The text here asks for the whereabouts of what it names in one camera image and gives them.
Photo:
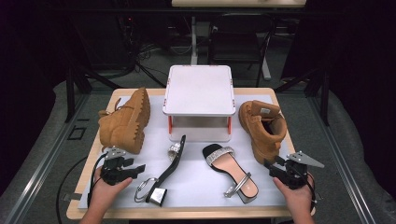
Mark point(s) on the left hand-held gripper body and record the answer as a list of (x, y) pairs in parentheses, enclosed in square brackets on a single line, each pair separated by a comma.
[(113, 174)]

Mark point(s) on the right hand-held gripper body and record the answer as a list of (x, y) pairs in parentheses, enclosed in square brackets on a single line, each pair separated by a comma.
[(295, 175)]

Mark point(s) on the tan suede boot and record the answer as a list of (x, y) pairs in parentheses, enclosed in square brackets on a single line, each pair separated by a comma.
[(258, 137), (124, 124)]

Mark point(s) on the white shoe rack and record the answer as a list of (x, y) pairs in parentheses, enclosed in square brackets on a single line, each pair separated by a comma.
[(199, 90)]

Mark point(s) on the person's left hand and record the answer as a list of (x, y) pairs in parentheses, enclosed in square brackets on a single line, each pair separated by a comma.
[(104, 194)]

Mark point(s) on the person's right hand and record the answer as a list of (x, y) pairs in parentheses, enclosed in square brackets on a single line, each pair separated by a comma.
[(299, 200)]

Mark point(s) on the grey tape strip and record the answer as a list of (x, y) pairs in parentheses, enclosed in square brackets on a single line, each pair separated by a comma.
[(72, 197), (318, 196)]

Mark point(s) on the black metal stand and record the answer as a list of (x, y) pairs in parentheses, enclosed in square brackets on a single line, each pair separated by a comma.
[(325, 99), (70, 93)]

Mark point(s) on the black folding chair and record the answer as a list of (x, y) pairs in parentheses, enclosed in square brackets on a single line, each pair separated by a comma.
[(233, 46)]

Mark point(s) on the white-legged desk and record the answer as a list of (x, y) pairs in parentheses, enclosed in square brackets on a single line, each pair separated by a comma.
[(236, 3)]

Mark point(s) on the aluminium frame rail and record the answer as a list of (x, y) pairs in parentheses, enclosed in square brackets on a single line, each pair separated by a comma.
[(355, 189), (22, 202)]

